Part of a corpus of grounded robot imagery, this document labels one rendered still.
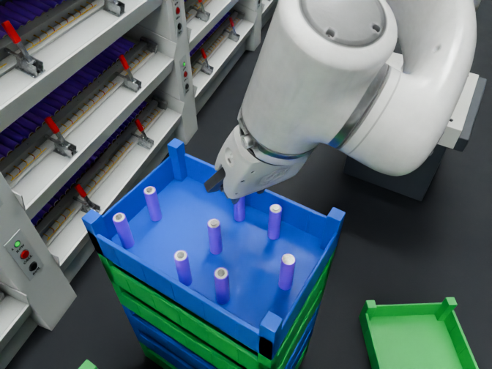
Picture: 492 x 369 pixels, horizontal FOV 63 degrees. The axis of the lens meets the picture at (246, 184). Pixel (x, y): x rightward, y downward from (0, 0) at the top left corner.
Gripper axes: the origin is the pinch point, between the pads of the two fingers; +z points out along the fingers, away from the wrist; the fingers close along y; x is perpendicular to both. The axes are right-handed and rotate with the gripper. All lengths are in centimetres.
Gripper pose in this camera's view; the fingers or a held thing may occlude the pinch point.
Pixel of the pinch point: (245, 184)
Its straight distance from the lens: 54.8
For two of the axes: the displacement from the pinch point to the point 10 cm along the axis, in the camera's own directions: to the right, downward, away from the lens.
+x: -4.2, -8.7, 2.5
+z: -2.0, 3.6, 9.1
